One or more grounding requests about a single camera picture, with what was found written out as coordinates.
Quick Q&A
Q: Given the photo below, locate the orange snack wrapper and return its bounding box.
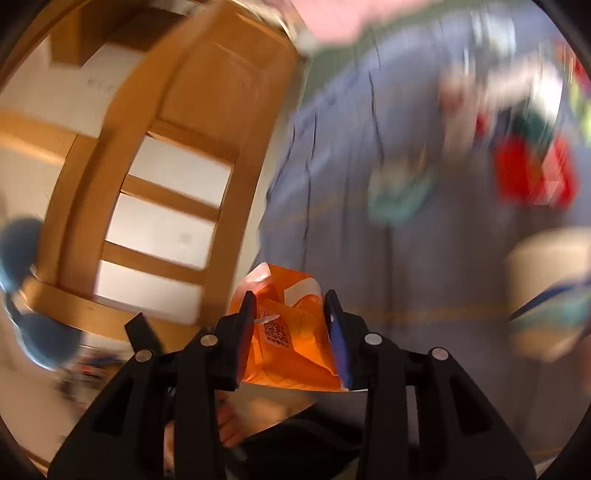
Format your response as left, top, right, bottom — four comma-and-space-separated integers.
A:
228, 262, 342, 392

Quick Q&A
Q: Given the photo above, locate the person hand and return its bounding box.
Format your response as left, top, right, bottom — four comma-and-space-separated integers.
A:
163, 391, 245, 470

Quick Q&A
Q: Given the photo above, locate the blue plaid blanket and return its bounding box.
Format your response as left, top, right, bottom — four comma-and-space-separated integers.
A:
255, 0, 591, 462

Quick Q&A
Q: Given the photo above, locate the pink pillow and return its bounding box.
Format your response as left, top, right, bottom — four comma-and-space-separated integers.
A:
291, 0, 436, 44

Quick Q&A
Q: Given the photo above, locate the wooden bed frame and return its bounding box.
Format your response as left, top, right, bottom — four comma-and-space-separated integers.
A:
1, 1, 298, 350

